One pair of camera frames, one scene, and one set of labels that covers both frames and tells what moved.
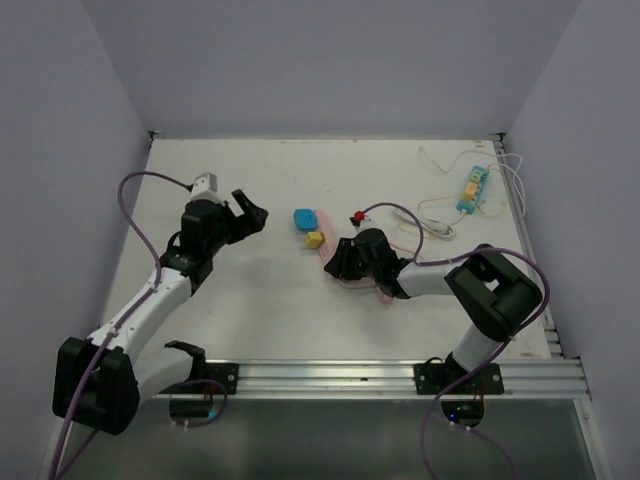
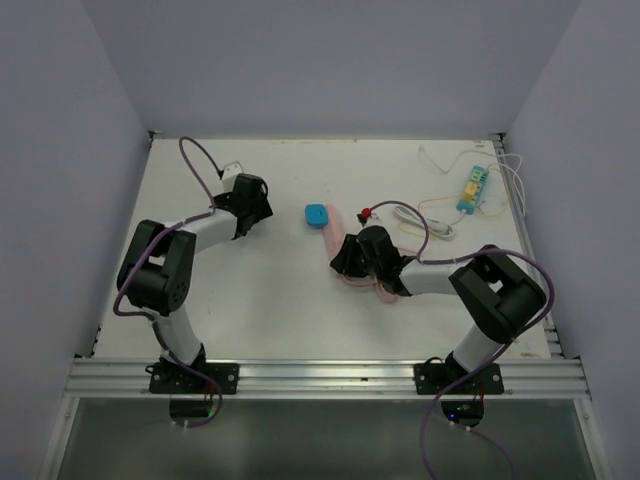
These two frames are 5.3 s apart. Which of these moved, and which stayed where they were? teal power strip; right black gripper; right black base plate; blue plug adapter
Moved: blue plug adapter
Stayed: right black gripper; teal power strip; right black base plate
